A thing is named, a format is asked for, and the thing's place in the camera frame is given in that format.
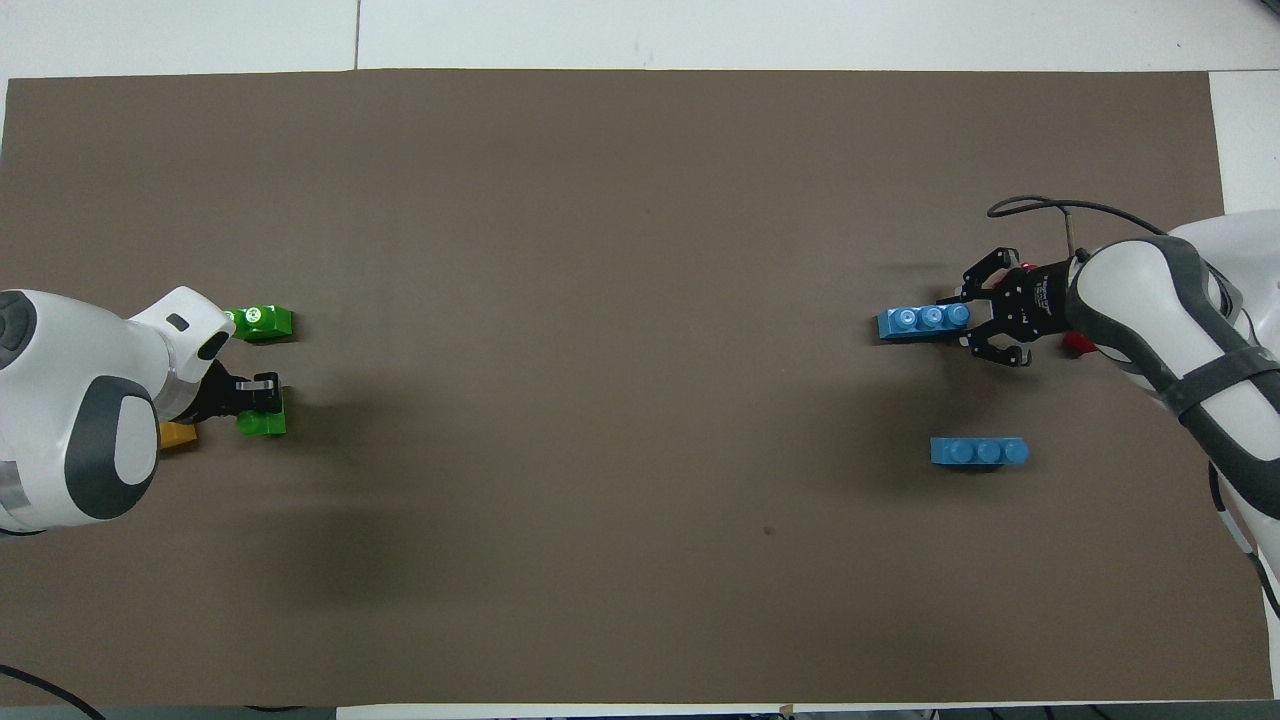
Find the plain green toy block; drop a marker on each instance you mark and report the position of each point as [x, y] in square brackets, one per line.
[262, 427]

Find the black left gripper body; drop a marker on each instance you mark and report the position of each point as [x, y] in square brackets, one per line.
[222, 398]

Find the yellow toy block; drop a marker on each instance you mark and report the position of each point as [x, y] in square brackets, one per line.
[178, 436]

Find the blue three-stud toy block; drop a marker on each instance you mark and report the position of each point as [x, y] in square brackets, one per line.
[978, 452]
[920, 322]

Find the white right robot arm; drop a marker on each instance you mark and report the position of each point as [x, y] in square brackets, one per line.
[1130, 290]

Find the green block with white stickers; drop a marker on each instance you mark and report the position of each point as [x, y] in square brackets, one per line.
[265, 323]

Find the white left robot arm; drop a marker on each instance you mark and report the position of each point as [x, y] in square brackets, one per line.
[60, 400]

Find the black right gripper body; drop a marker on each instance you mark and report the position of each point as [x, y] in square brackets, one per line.
[1035, 303]

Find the brown table mat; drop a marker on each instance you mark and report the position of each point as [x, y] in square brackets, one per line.
[640, 560]

